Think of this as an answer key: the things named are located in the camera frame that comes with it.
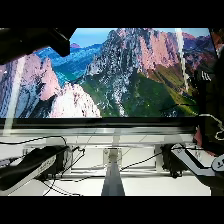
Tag black cable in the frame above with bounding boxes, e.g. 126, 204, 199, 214
119, 151, 165, 172
39, 146, 106, 197

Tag silver frame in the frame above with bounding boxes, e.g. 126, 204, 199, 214
0, 128, 224, 197

